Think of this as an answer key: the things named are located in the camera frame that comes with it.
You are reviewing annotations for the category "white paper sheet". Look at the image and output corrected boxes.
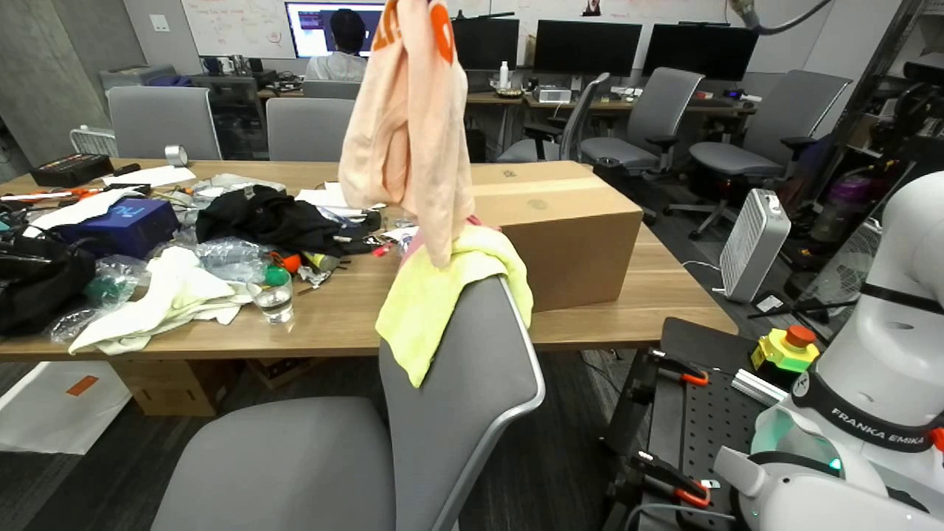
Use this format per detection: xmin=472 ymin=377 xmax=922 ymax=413
xmin=100 ymin=163 xmax=201 ymax=191
xmin=24 ymin=186 xmax=142 ymax=239

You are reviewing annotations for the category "grey mesh-back office chair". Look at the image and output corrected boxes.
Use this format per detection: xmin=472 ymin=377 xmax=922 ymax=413
xmin=148 ymin=274 xmax=547 ymax=531

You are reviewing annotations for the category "black garment pile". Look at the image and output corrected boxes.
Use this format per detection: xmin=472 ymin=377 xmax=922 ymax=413
xmin=195 ymin=183 xmax=382 ymax=258

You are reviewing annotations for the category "white wall whiteboard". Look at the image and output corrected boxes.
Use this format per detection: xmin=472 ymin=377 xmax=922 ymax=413
xmin=180 ymin=0 xmax=291 ymax=60

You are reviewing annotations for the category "large taped cardboard box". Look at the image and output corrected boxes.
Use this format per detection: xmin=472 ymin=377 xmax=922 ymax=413
xmin=468 ymin=160 xmax=645 ymax=312

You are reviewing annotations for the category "white crumpled cloth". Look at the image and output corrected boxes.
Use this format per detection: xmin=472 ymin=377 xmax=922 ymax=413
xmin=68 ymin=246 xmax=260 ymax=358

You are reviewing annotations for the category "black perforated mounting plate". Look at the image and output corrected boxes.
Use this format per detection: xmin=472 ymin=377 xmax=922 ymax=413
xmin=608 ymin=317 xmax=789 ymax=531

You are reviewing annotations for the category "black bag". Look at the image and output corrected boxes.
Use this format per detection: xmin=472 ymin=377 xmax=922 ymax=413
xmin=0 ymin=234 xmax=96 ymax=336

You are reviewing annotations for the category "peach printed shirt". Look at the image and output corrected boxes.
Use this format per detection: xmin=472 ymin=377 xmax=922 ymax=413
xmin=336 ymin=0 xmax=478 ymax=271

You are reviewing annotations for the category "clear plastic bag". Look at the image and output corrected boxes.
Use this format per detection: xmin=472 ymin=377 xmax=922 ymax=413
xmin=189 ymin=234 xmax=297 ymax=329

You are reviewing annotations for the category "low brown cardboard box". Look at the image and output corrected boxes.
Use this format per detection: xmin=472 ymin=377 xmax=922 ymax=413
xmin=106 ymin=354 xmax=297 ymax=422

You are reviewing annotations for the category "black flat case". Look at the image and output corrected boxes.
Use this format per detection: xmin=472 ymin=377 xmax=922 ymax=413
xmin=30 ymin=153 xmax=117 ymax=190

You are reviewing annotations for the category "lit blue-screen monitor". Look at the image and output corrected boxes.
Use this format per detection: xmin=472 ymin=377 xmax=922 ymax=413
xmin=283 ymin=0 xmax=390 ymax=60

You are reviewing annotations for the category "black office chair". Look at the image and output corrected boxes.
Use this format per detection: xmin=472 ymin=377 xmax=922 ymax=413
xmin=189 ymin=71 xmax=267 ymax=160

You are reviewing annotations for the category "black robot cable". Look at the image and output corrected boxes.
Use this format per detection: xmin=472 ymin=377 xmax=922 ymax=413
xmin=732 ymin=0 xmax=838 ymax=38

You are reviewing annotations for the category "black clamp orange handle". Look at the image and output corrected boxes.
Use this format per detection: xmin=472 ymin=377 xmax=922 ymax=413
xmin=645 ymin=352 xmax=714 ymax=389
xmin=631 ymin=448 xmax=720 ymax=514

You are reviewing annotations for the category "white bag orange label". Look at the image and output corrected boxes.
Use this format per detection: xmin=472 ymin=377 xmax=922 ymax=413
xmin=0 ymin=358 xmax=133 ymax=458

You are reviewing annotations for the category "white space heater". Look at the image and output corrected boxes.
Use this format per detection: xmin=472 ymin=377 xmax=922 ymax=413
xmin=716 ymin=186 xmax=794 ymax=307

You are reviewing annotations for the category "black computer monitor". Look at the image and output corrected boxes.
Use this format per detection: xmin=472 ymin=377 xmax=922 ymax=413
xmin=643 ymin=20 xmax=761 ymax=82
xmin=531 ymin=19 xmax=643 ymax=81
xmin=450 ymin=16 xmax=521 ymax=71

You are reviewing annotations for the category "yellow-green towel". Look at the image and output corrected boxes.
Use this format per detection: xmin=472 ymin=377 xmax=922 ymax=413
xmin=372 ymin=221 xmax=537 ymax=394

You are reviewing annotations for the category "blue cloth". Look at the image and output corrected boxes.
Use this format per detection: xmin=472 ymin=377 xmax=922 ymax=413
xmin=47 ymin=196 xmax=183 ymax=261

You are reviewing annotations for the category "seated person grey shirt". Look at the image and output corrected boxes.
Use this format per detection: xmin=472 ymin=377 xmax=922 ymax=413
xmin=300 ymin=6 xmax=376 ymax=87

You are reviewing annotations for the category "yellow red emergency stop button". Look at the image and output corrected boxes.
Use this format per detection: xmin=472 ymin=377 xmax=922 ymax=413
xmin=748 ymin=323 xmax=822 ymax=377

